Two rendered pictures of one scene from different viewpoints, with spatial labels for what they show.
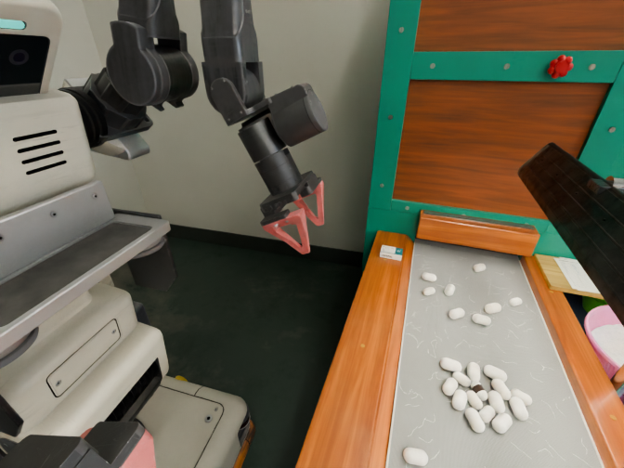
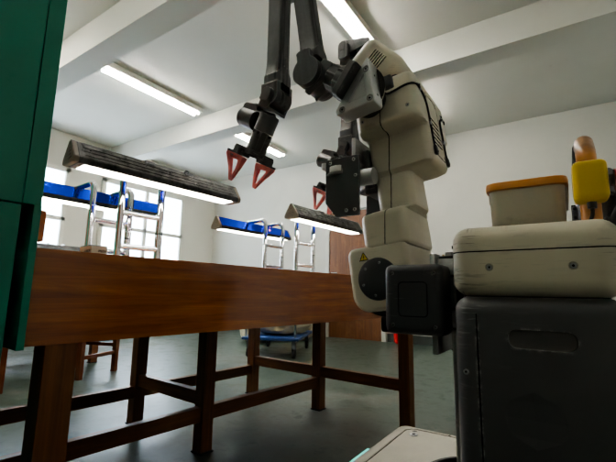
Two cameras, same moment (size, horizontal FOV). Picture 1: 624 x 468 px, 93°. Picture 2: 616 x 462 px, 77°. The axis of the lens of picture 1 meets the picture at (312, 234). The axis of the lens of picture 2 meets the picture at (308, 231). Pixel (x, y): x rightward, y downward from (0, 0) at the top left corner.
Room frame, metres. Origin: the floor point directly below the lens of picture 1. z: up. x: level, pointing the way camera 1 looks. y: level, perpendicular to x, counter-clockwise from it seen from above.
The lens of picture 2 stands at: (1.40, 0.51, 0.69)
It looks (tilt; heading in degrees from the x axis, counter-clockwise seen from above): 9 degrees up; 198
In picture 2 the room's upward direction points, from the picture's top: 1 degrees clockwise
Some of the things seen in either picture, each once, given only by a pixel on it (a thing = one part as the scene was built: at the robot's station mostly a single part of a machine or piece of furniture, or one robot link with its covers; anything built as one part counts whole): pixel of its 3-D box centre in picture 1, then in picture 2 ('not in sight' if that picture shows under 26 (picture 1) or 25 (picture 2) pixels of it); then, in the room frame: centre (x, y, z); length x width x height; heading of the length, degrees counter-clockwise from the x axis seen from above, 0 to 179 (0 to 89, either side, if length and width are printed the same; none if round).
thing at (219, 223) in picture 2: not in sight; (255, 229); (-0.79, -0.56, 1.08); 0.62 x 0.08 x 0.07; 160
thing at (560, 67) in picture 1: (560, 66); not in sight; (0.74, -0.54, 1.24); 0.04 x 0.02 x 0.05; 70
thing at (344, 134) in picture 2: not in sight; (349, 100); (0.05, 0.22, 1.40); 0.11 x 0.06 x 0.43; 165
